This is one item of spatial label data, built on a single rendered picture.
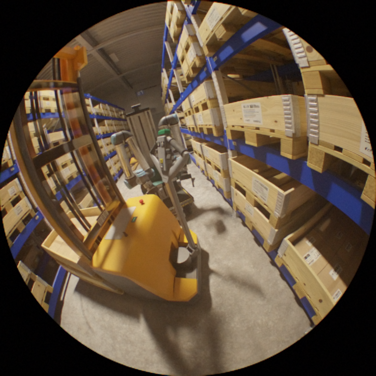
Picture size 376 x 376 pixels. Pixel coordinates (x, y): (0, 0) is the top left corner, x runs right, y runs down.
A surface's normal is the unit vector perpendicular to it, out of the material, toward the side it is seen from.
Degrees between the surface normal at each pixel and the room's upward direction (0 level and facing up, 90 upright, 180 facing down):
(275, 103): 90
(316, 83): 90
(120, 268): 14
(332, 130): 90
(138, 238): 45
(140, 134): 90
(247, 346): 0
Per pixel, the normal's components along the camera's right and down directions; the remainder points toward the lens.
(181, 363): -0.24, -0.84
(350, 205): -0.95, 0.30
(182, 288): 0.14, -0.85
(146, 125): 0.41, 0.36
